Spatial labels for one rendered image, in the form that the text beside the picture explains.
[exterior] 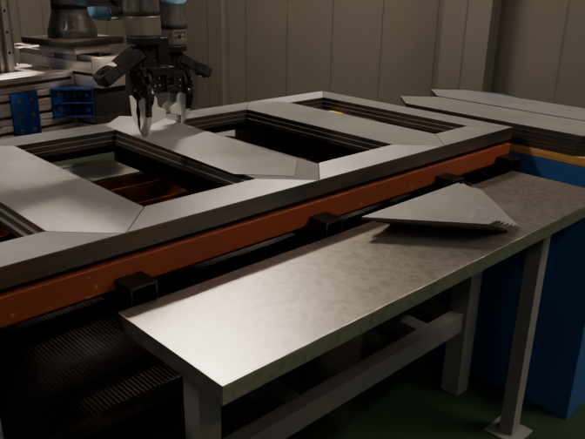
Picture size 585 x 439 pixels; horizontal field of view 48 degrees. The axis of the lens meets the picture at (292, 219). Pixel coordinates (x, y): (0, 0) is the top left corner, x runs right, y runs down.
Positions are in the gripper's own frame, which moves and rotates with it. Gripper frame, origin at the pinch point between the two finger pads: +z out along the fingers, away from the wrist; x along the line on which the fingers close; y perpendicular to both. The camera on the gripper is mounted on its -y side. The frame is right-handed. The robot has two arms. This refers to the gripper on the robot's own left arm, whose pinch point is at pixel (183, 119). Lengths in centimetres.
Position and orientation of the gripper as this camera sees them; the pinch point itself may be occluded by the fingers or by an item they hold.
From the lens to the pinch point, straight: 187.6
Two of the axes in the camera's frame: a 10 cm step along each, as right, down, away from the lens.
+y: -7.2, 2.3, -6.5
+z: -0.2, 9.3, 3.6
